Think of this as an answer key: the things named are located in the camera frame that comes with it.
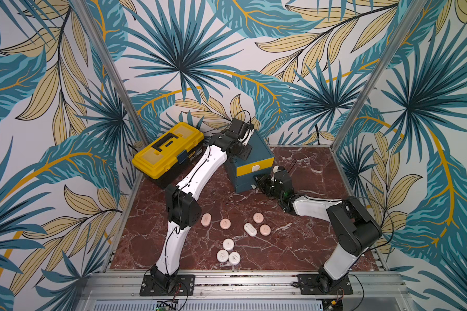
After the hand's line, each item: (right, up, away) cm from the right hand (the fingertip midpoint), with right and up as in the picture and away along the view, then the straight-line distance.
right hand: (253, 176), depth 91 cm
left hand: (-4, +11, -4) cm, 12 cm away
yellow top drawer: (0, +5, -7) cm, 8 cm away
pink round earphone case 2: (+2, -19, -2) cm, 19 cm away
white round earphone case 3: (-9, -32, -13) cm, 36 cm away
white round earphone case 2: (-14, -32, -12) cm, 37 cm away
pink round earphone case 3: (+5, -24, -6) cm, 25 cm away
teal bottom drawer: (-3, -5, +4) cm, 8 cm away
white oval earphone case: (-2, -23, -6) cm, 24 cm away
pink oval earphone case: (-22, -20, -3) cm, 30 cm away
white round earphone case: (-12, -28, -10) cm, 32 cm away
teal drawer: (-3, -1, -2) cm, 3 cm away
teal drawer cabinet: (+3, +11, -1) cm, 12 cm away
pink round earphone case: (-13, -21, -4) cm, 25 cm away
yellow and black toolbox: (-41, +8, -1) cm, 41 cm away
